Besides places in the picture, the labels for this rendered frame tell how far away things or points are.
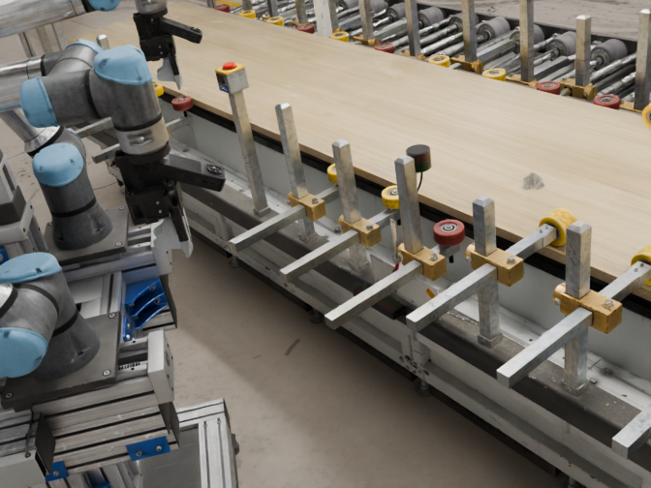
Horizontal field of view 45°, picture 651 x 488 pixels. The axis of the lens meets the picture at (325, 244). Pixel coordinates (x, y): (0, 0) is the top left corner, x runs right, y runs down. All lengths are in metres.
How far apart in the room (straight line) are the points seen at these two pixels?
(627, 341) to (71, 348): 1.26
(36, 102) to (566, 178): 1.48
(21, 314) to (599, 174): 1.53
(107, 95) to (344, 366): 2.02
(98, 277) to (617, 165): 1.44
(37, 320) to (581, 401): 1.15
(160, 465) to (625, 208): 1.56
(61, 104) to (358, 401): 1.92
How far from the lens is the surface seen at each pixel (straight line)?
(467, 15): 3.16
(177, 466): 2.55
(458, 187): 2.24
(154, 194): 1.26
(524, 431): 2.52
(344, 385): 2.96
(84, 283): 2.09
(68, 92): 1.22
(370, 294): 1.92
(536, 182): 2.23
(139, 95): 1.20
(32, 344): 1.44
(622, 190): 2.21
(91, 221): 2.05
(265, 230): 2.29
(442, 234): 2.02
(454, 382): 2.67
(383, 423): 2.80
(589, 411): 1.84
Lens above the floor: 2.00
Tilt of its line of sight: 32 degrees down
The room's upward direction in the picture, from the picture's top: 10 degrees counter-clockwise
